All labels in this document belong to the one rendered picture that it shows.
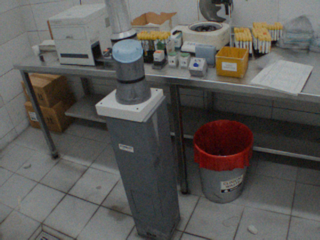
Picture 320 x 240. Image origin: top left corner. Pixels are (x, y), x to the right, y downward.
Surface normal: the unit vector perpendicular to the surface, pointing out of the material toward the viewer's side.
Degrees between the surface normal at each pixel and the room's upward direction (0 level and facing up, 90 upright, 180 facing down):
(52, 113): 88
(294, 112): 90
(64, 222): 0
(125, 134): 90
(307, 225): 0
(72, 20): 89
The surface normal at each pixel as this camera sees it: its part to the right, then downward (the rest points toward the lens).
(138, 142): -0.41, 0.56
